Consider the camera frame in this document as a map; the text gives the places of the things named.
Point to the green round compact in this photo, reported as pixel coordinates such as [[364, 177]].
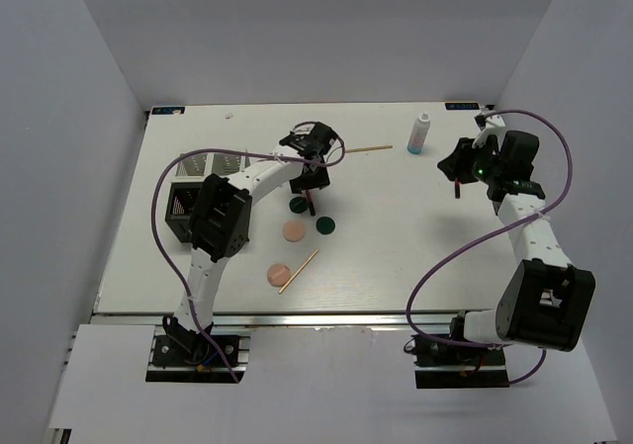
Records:
[[325, 225], [298, 205]]

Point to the wooden stick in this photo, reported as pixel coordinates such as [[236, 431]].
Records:
[[369, 148], [294, 275]]

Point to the pink round puff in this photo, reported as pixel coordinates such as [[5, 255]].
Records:
[[278, 275], [294, 231]]

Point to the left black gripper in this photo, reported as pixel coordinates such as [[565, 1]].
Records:
[[319, 181]]

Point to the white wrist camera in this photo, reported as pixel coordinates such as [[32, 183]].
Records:
[[489, 124], [302, 141]]

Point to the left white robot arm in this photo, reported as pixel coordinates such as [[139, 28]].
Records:
[[218, 226]]

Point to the pink round puff upper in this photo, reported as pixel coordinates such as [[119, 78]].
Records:
[[294, 231]]

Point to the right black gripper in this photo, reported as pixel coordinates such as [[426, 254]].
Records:
[[456, 163]]

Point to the left blue table label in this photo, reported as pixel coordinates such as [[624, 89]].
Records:
[[167, 111]]

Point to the red black makeup pencil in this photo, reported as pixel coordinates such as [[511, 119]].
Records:
[[310, 202]]

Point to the green round compact left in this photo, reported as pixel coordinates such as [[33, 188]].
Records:
[[298, 205]]

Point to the wooden stick near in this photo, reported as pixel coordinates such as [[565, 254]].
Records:
[[294, 275]]

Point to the wooden stick far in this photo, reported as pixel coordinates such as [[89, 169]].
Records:
[[369, 148]]

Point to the blue table label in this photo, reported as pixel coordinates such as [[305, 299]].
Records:
[[167, 111], [462, 106]]

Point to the white mesh organizer box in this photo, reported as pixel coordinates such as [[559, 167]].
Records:
[[204, 164]]

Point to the right blue table label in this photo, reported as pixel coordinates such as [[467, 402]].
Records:
[[462, 106]]

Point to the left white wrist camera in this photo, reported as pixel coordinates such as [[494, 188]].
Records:
[[302, 141]]

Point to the white pink blue bottle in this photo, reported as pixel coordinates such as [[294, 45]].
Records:
[[418, 134]]

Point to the black mesh organizer box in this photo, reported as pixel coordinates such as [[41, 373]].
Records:
[[181, 202]]

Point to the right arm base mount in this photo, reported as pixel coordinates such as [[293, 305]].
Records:
[[444, 360]]

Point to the green round compact right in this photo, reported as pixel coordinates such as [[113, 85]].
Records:
[[325, 225]]

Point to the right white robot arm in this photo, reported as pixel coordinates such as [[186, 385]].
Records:
[[546, 301]]

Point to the pink round puff lower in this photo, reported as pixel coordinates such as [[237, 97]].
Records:
[[278, 275]]

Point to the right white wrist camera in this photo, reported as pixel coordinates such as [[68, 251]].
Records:
[[489, 124]]

